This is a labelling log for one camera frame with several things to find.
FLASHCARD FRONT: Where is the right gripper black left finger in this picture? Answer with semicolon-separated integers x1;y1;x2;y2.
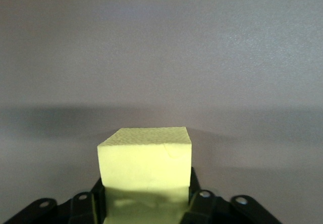
5;178;105;224

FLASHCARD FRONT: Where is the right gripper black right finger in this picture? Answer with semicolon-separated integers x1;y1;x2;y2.
179;167;281;224

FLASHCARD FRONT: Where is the yellow foam cube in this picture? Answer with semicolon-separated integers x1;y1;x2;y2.
96;127;193;224

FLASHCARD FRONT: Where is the table cover sheet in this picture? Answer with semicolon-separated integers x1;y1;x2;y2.
0;0;323;224

